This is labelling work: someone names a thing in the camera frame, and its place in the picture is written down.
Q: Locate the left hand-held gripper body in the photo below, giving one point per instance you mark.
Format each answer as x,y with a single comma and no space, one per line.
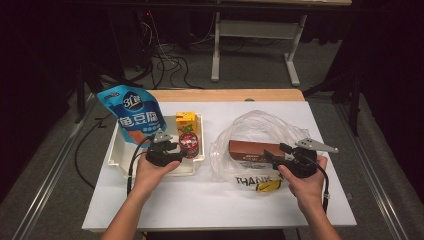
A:
160,156

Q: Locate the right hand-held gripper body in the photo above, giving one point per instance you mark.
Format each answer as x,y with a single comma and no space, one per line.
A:
301,165

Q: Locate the red round can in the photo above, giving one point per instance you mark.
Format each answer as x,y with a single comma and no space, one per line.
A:
189,141

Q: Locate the brown rectangular box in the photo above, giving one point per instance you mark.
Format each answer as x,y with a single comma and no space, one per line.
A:
246,150

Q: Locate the yellow drink carton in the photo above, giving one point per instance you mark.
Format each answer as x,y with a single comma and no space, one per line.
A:
186,121

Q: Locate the white plastic tray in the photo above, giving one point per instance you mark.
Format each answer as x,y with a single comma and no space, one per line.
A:
120,156

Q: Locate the clear plastic shopping bag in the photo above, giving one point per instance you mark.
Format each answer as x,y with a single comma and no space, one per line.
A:
253,123

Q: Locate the blue snack pouch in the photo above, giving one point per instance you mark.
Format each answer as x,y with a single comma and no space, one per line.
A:
133,113

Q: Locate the person's left hand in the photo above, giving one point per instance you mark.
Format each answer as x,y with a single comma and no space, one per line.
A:
150,178

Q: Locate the person's right hand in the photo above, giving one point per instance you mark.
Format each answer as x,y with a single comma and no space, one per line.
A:
308,191

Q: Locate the white paper sheet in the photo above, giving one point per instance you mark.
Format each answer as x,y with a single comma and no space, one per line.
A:
206,203

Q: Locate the wooden table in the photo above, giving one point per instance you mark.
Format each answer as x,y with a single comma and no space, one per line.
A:
220,95

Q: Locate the metal floor rail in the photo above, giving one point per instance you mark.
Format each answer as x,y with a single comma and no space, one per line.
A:
373,170
53,170

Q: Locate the white metal desk frame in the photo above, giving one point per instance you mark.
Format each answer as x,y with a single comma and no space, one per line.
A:
256,29

